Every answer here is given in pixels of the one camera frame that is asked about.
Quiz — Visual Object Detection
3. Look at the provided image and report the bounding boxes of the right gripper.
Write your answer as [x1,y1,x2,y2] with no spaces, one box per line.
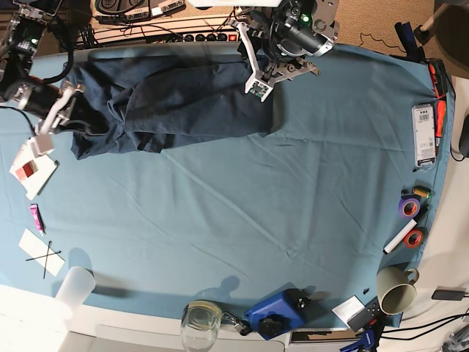
[16,82,106,136]

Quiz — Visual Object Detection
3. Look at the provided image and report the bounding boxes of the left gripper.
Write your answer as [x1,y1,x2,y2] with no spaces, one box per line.
[230,20,321,87]

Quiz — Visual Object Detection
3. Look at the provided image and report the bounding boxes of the dark blue T-shirt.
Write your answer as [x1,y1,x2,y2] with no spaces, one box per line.
[68,56,276,160]

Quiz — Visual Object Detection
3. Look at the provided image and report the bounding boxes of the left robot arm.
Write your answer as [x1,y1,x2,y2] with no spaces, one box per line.
[230,1,339,98]

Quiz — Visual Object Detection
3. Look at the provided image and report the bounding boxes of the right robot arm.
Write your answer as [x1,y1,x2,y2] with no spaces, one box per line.
[1,1,108,136]

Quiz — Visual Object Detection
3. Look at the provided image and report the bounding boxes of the white paper with red swatch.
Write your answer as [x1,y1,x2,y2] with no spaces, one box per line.
[9,142,58,200]

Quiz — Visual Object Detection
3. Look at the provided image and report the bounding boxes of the white power strip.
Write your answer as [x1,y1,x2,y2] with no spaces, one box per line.
[92,12,246,44]

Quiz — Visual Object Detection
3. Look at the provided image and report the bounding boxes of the pink glue tube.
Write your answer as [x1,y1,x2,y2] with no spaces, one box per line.
[29,204,45,236]

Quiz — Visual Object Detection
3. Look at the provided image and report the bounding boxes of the black hairpin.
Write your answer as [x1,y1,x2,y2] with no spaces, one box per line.
[26,251,62,261]
[43,241,52,279]

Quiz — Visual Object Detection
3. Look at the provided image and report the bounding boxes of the light blue table cloth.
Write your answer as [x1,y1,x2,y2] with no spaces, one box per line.
[1,45,449,327]

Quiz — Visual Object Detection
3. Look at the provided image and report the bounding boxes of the white paper card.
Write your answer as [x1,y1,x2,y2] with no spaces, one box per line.
[18,229,64,276]

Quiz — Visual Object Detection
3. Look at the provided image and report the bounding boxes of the blue spring clamp top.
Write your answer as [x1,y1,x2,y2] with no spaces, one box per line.
[394,22,426,62]

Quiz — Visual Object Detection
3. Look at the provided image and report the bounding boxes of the translucent plastic cup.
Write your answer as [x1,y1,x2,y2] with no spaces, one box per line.
[55,266,96,310]

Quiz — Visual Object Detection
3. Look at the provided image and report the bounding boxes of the orange black pliers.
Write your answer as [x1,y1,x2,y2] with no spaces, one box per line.
[428,59,448,99]

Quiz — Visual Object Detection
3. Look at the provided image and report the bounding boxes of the orange screwdriver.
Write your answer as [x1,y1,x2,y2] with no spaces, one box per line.
[435,99,446,153]

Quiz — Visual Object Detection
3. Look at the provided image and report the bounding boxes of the green yellow battery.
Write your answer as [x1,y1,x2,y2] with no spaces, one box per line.
[412,186,432,199]

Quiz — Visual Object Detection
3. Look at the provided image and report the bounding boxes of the purple tape roll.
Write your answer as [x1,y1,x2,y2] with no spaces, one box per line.
[398,196,421,219]

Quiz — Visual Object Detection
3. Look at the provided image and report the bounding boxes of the black marker pen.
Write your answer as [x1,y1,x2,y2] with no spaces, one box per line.
[413,205,429,223]

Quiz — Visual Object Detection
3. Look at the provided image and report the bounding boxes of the white marker pen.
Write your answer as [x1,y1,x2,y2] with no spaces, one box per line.
[383,219,417,254]

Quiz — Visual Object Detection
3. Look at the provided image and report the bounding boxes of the red tape roll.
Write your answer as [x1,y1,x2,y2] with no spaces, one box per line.
[404,229,424,249]

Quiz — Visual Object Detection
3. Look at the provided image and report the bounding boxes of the blue box with black knob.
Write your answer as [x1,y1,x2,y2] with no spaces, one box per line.
[244,288,310,340]

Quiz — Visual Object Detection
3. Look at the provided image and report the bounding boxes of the clear glass jar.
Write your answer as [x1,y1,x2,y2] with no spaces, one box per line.
[180,300,222,351]

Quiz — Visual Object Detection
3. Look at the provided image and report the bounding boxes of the white business card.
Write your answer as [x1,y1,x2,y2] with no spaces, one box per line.
[332,296,365,325]

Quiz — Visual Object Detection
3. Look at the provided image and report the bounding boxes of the beige ceramic mug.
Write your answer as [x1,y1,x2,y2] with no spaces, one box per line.
[376,266,420,315]

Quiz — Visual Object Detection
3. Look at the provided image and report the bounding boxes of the grey remote control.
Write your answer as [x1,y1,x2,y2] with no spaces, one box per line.
[347,296,382,331]

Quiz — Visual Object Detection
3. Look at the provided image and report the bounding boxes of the black power adapter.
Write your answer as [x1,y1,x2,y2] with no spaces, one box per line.
[431,288,468,301]

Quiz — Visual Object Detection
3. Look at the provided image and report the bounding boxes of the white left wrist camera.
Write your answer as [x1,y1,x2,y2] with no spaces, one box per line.
[245,78,273,102]

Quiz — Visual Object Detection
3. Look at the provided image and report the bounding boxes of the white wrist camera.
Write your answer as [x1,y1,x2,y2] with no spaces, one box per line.
[29,134,53,157]
[245,78,273,102]

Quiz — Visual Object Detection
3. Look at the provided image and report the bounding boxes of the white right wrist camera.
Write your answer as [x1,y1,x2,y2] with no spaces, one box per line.
[29,134,53,157]

